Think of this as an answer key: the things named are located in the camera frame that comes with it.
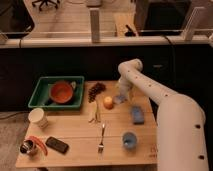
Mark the black office chair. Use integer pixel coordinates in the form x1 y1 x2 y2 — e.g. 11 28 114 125
31 0 60 12

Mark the bunch of dark grapes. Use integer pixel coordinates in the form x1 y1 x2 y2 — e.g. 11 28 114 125
88 82 106 102

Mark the blue cup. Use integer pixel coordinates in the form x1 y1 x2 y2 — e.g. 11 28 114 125
122 132 137 149

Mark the blue sponge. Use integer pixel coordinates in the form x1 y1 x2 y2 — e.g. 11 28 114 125
131 106 144 124

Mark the green plastic bin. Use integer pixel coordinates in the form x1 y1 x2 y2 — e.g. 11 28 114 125
28 76 84 111

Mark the light blue towel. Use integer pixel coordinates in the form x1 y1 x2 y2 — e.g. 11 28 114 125
113 95 127 104

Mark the small object in bin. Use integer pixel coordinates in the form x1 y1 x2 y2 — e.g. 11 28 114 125
70 81 77 90

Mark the red chili pepper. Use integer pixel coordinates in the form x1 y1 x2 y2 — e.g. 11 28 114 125
27 136 48 156

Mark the black smartphone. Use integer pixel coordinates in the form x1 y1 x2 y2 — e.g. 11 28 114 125
45 137 69 154

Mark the white paper cup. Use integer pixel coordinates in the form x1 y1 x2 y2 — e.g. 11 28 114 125
28 108 48 129

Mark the orange fruit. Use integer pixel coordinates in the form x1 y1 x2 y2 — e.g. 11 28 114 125
103 96 114 109

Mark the orange bowl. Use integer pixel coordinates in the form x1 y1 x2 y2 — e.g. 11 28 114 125
49 81 74 104

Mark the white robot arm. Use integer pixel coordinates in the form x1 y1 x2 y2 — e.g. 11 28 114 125
118 59 210 171

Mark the small metal cup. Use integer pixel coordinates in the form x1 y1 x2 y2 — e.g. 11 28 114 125
20 140 37 156

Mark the silver fork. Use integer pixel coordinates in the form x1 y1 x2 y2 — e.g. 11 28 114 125
98 123 106 153

